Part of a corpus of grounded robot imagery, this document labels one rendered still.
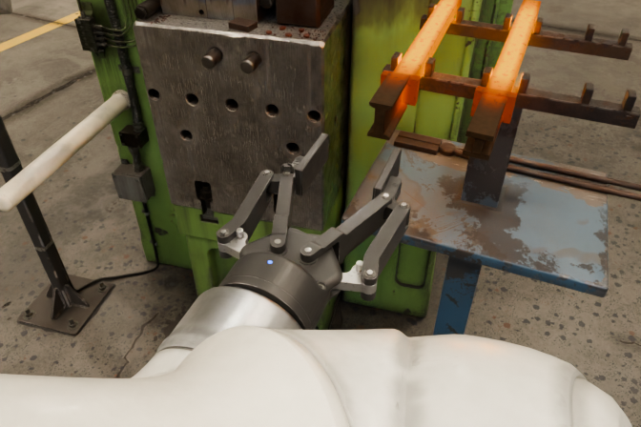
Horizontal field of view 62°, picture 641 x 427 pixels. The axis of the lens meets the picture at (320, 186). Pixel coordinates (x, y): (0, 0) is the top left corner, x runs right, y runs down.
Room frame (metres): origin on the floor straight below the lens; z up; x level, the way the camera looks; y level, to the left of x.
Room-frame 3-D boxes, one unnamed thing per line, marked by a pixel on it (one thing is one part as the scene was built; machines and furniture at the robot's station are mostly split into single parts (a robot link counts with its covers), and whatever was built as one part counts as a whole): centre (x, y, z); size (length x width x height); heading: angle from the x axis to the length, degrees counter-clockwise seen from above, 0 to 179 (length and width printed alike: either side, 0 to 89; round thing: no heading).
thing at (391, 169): (0.41, -0.06, 0.98); 0.07 x 0.01 x 0.03; 158
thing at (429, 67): (0.76, -0.16, 0.98); 0.23 x 0.06 x 0.02; 158
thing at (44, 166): (1.02, 0.57, 0.62); 0.44 x 0.05 x 0.05; 165
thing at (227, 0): (1.22, 0.16, 0.96); 0.42 x 0.20 x 0.09; 165
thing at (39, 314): (1.09, 0.78, 0.05); 0.22 x 0.22 x 0.09; 75
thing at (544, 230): (0.72, -0.27, 0.71); 0.40 x 0.30 x 0.02; 68
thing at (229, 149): (1.22, 0.10, 0.69); 0.56 x 0.38 x 0.45; 165
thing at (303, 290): (0.28, 0.03, 0.98); 0.09 x 0.08 x 0.07; 158
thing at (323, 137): (0.43, 0.01, 0.98); 0.07 x 0.01 x 0.03; 158
